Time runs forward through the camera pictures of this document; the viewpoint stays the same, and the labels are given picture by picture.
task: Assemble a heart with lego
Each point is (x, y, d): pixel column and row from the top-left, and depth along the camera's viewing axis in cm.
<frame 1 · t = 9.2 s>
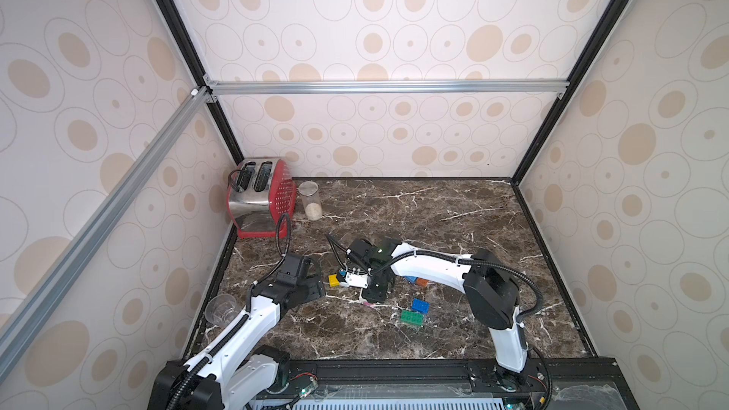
left hand: (320, 285, 85), fingers open
right hand: (379, 288, 88), fingers open
red silver toaster: (261, 195, 92), point 19 cm above the table
clear glass with powder: (311, 199, 109), point 5 cm above the table
dark blue lego brick: (420, 306, 87), on the table
green lego brick: (411, 318, 83), point 2 cm above the table
clear plastic cup: (218, 301, 90), on the table

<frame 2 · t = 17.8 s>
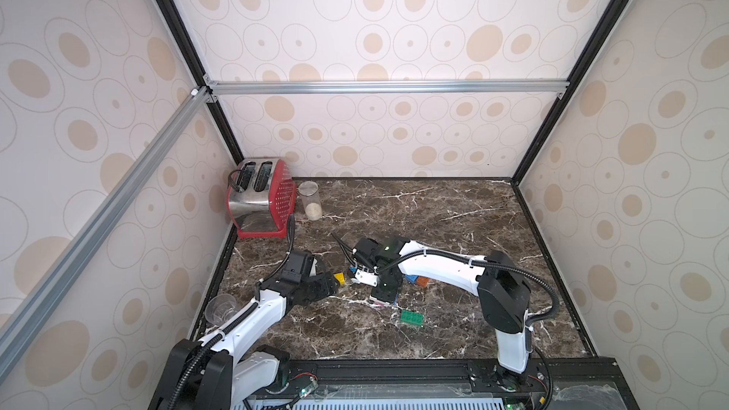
left hand: (339, 284, 85), fingers open
right hand: (392, 287, 86), fingers open
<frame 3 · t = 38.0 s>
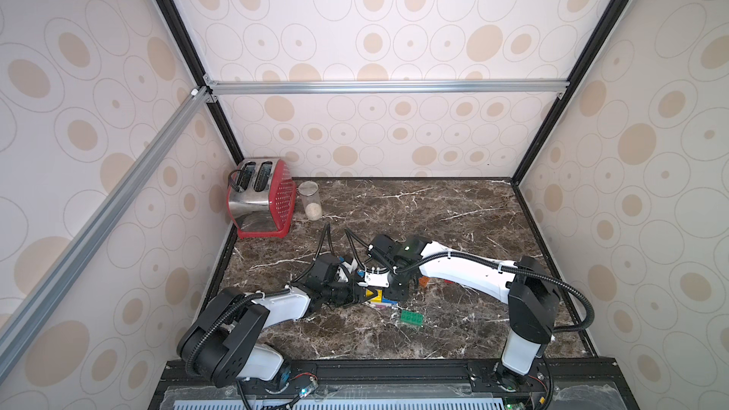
left hand: (378, 297, 82), fingers open
right hand: (398, 284, 84), fingers open
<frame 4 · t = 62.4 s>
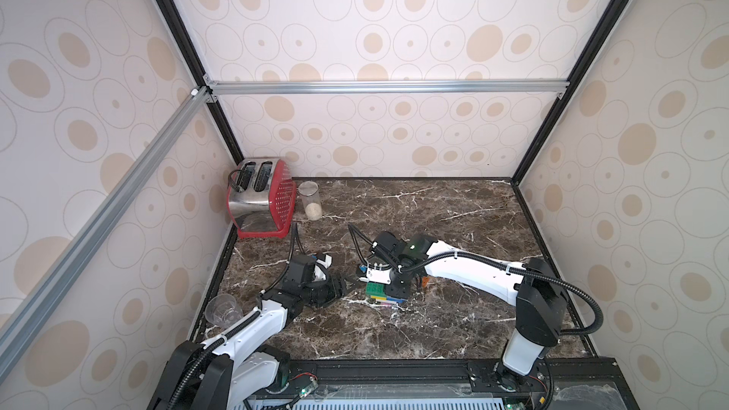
left hand: (359, 288, 81), fingers open
right hand: (399, 280, 83), fingers open
green lego brick: (376, 289, 74), point 17 cm above the table
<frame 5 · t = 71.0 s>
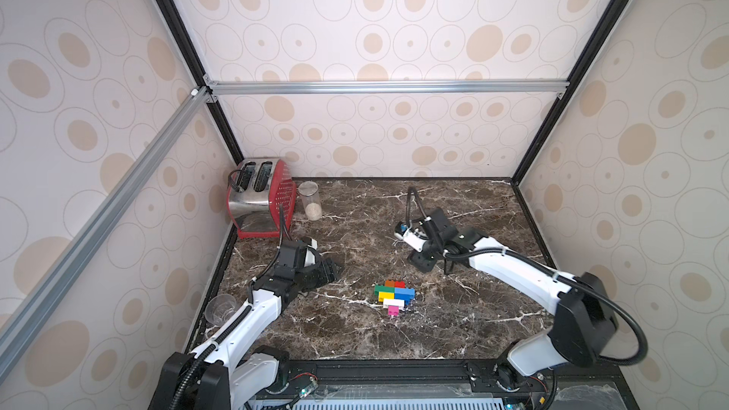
left hand: (342, 267, 83), fingers open
right hand: (428, 246, 87), fingers open
green lego brick: (383, 288, 89), point 2 cm above the table
pink lego brick: (393, 310, 85), point 2 cm above the table
orange lego brick: (389, 284, 90), point 2 cm above the table
red lego brick: (400, 284, 91), point 2 cm above the table
light blue lego brick: (404, 290, 89), point 2 cm above the table
yellow lego brick: (383, 295, 87), point 3 cm above the table
white lego brick: (393, 302, 87), point 2 cm above the table
